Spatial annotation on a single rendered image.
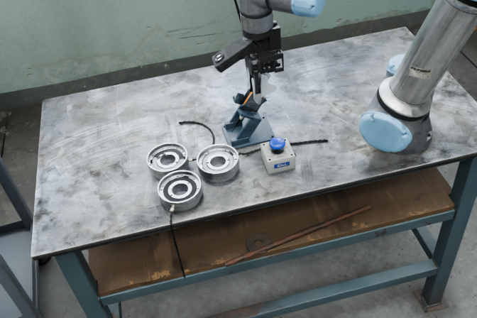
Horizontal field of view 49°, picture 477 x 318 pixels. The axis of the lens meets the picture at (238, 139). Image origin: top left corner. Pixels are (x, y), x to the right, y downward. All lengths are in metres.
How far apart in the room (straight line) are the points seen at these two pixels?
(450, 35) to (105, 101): 1.02
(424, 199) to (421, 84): 0.60
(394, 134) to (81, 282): 0.84
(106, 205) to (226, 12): 1.80
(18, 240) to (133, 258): 0.74
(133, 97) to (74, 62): 1.40
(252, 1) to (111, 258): 0.81
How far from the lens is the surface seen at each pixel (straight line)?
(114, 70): 3.03
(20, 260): 2.10
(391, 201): 1.61
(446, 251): 1.80
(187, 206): 1.24
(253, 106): 1.36
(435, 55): 1.06
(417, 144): 1.38
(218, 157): 1.34
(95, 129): 1.55
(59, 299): 2.22
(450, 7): 1.01
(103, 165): 1.43
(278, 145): 1.28
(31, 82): 3.09
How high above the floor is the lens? 1.76
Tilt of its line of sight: 42 degrees down
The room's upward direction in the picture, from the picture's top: 6 degrees counter-clockwise
